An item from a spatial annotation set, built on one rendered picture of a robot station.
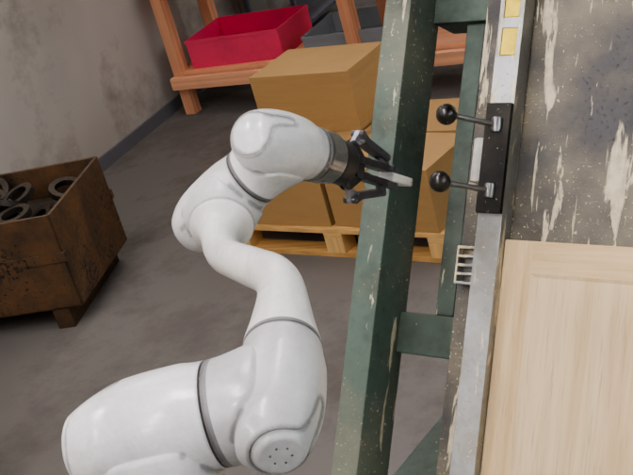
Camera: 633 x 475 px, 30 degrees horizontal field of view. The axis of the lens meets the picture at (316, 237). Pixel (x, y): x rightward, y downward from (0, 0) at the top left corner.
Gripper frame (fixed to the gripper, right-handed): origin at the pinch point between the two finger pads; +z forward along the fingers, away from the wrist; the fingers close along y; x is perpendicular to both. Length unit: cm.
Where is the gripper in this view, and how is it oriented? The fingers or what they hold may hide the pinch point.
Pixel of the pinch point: (395, 179)
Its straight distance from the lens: 211.8
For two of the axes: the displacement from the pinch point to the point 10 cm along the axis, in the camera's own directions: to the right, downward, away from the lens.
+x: 8.0, 0.6, -6.0
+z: 5.9, 1.2, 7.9
